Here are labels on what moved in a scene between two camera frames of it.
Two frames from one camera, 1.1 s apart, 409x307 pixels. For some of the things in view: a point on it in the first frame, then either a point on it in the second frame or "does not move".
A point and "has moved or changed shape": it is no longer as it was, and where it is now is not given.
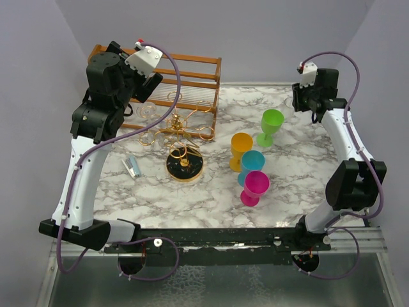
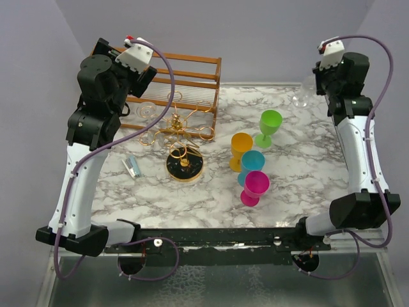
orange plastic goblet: [241, 142] does not move
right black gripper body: [303, 97] -> [325, 82]
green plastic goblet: [271, 120] does not move
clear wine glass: [288, 102] has moved or changed shape
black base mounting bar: [220, 247] does not move
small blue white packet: [132, 166] does not move
